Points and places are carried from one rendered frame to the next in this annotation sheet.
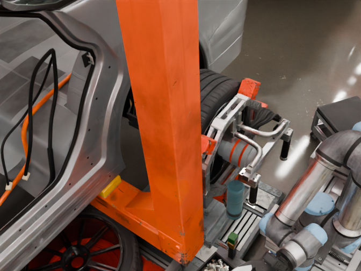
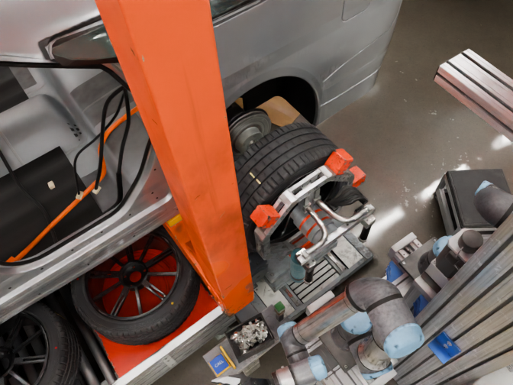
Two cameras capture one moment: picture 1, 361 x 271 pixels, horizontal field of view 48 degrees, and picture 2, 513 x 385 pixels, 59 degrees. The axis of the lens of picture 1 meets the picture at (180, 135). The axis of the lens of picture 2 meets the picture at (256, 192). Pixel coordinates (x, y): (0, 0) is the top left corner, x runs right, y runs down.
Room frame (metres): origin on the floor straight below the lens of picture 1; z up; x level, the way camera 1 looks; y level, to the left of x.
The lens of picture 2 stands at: (0.37, -0.36, 2.73)
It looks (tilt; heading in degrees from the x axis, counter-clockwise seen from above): 59 degrees down; 18
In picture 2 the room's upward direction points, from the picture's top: 5 degrees counter-clockwise
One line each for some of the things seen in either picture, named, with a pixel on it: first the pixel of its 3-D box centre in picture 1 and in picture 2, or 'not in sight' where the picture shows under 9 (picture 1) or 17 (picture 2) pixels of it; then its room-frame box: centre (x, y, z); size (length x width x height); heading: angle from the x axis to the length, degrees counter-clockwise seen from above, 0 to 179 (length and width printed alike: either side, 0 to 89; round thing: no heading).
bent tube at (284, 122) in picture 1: (262, 119); (343, 201); (1.38, -0.40, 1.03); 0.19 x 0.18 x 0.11; 51
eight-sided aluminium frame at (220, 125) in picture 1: (229, 147); (304, 213); (1.38, -0.25, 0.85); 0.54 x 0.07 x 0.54; 141
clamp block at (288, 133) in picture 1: (282, 132); (364, 216); (1.39, -0.51, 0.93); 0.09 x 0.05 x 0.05; 51
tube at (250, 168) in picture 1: (242, 145); (307, 226); (1.23, -0.28, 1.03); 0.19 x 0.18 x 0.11; 51
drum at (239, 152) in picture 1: (241, 152); (314, 224); (1.34, -0.30, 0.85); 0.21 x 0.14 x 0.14; 51
